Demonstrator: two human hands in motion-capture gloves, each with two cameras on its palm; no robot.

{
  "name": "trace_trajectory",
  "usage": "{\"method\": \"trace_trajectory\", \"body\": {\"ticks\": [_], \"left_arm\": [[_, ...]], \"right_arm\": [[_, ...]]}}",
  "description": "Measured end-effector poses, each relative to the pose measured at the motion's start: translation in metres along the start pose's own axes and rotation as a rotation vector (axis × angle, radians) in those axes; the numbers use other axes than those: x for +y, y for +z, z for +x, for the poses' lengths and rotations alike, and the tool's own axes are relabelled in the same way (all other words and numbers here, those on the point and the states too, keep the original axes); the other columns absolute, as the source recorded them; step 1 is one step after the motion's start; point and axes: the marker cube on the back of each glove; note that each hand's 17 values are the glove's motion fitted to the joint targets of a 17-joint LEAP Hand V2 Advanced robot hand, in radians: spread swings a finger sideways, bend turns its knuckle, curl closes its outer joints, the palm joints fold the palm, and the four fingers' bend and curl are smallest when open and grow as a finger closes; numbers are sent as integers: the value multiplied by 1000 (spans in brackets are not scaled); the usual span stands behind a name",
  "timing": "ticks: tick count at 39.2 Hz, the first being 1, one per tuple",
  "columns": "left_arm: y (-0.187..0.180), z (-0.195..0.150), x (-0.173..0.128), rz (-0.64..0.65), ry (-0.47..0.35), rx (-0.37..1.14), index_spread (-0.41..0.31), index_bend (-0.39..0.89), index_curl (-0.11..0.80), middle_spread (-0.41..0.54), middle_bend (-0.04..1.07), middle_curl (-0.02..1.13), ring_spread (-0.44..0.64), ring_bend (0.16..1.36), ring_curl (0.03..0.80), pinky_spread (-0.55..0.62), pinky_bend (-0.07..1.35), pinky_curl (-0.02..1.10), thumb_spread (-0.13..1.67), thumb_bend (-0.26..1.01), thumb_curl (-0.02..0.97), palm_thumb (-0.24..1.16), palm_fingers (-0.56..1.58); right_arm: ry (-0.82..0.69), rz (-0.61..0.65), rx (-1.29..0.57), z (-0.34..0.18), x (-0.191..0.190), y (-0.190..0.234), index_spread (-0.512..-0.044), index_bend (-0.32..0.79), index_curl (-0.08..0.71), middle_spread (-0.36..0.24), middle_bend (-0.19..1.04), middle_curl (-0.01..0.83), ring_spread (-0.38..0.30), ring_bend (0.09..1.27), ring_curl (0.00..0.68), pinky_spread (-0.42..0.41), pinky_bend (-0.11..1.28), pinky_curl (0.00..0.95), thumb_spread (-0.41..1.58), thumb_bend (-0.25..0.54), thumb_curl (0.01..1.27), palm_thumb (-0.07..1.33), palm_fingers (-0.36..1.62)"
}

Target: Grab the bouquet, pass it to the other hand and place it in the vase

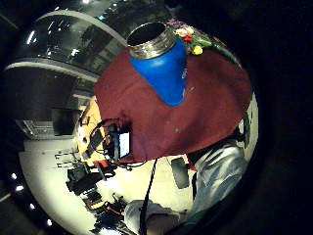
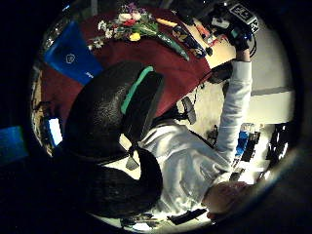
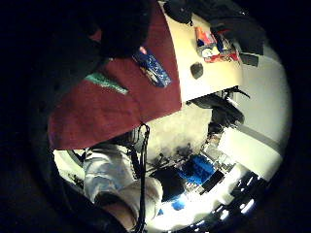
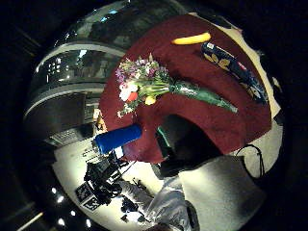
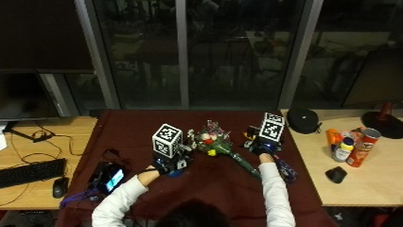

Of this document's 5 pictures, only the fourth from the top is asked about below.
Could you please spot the blue cylinder vase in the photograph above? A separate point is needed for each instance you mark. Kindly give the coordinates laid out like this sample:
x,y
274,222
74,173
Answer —
x,y
118,138

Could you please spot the white marker cube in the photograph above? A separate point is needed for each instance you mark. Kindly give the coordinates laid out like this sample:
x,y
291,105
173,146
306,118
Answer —
x,y
87,196

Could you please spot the flower bouquet in green wrap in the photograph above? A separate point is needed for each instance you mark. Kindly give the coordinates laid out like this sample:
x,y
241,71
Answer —
x,y
179,88

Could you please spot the dark red cloth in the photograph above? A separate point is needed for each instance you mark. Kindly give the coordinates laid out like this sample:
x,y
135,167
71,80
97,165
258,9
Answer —
x,y
199,80

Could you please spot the yellow banana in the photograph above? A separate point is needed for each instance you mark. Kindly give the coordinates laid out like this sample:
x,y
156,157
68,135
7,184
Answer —
x,y
192,39

